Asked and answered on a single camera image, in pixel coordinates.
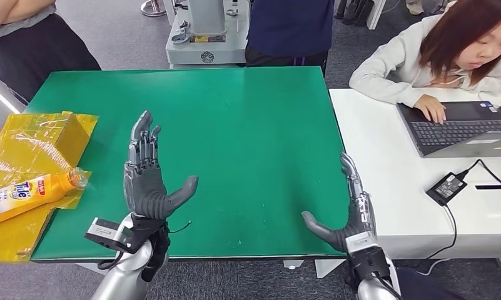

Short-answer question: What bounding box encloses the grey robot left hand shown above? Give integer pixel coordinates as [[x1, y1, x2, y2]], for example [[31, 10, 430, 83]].
[[123, 110, 200, 221]]

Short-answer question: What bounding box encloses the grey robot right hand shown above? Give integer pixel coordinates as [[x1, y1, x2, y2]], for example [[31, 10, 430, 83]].
[[301, 152, 377, 253]]

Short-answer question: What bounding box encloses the orange detergent bottle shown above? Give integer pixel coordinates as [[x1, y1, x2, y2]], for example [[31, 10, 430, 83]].
[[0, 167, 89, 229]]

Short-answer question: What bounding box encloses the white desk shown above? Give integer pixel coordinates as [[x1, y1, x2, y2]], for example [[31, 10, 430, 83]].
[[328, 87, 501, 261]]

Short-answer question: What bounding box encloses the black power adapter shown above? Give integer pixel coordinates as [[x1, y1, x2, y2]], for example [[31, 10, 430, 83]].
[[426, 172, 468, 207]]

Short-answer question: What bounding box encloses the green table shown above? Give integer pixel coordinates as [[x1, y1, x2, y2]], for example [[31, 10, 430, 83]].
[[24, 66, 356, 264]]

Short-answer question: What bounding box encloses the yellow taped cardboard box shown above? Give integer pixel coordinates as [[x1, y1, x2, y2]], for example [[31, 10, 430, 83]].
[[0, 111, 99, 264]]

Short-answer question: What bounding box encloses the dark grey laptop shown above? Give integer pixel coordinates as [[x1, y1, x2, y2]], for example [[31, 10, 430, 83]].
[[396, 100, 501, 159]]

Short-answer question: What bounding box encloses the white machine base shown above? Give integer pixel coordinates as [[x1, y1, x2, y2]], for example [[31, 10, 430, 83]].
[[165, 0, 251, 70]]

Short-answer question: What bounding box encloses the seated person at laptop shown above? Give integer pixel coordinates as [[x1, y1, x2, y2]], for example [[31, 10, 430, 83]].
[[349, 0, 501, 124]]

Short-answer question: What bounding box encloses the standing person with crossed arms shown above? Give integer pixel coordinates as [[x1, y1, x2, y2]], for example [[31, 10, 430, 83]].
[[0, 0, 102, 105]]

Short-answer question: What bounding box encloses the chrome stand base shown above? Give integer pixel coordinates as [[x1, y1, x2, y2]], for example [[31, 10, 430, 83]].
[[140, 0, 168, 18]]

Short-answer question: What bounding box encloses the standing person in dark blue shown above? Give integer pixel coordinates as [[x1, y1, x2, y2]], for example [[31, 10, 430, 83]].
[[245, 0, 336, 78]]

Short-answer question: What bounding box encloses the white furniture leg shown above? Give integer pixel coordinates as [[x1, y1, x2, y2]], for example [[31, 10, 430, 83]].
[[366, 0, 387, 30]]

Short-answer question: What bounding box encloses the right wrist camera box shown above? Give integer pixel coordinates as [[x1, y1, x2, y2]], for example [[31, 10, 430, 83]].
[[344, 231, 391, 284]]

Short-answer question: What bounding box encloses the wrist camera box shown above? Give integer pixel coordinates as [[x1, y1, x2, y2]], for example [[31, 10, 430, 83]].
[[84, 217, 143, 254], [344, 231, 391, 284]]

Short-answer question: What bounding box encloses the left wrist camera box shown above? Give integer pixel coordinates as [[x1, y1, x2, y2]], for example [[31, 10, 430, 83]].
[[84, 217, 143, 254]]

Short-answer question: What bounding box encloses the black mains cable of adapter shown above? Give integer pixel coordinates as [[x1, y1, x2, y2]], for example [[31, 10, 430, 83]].
[[415, 204, 458, 277]]

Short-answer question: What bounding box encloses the black adapter cable to laptop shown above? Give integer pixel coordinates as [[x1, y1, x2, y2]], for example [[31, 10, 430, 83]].
[[459, 159, 501, 187]]

